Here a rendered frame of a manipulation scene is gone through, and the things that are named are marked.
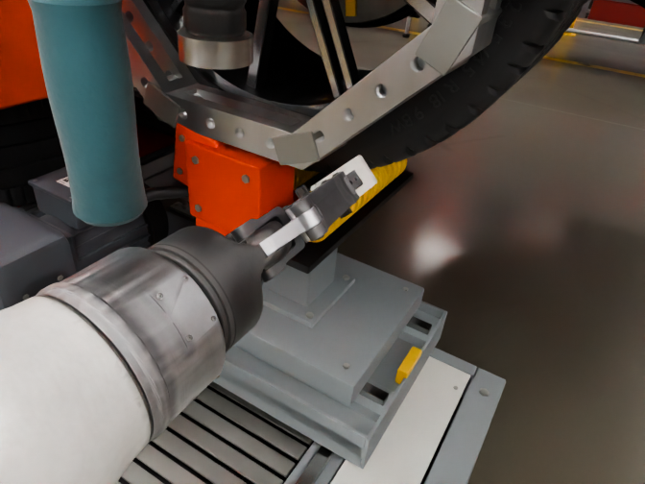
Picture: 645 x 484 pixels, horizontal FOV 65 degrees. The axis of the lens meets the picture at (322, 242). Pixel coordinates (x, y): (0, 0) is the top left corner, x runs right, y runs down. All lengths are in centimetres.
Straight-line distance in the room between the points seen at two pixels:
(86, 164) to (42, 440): 46
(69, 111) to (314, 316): 50
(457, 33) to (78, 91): 38
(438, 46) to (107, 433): 38
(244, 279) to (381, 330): 63
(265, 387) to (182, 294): 64
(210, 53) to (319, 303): 66
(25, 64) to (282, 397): 67
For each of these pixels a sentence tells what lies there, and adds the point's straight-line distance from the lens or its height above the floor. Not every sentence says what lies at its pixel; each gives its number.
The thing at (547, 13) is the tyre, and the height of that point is 77.
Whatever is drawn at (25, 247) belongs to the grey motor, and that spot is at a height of 40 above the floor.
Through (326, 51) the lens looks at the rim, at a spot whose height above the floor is 69.
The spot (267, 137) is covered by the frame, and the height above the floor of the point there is 61.
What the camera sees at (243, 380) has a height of 14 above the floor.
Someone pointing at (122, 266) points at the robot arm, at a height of 68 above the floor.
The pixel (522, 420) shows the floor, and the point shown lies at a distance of 116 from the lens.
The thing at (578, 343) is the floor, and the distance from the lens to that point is 140.
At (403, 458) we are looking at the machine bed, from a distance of 93.
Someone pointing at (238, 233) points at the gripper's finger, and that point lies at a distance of 32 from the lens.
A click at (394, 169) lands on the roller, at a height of 52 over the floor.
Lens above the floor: 83
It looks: 34 degrees down
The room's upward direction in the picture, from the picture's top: 6 degrees clockwise
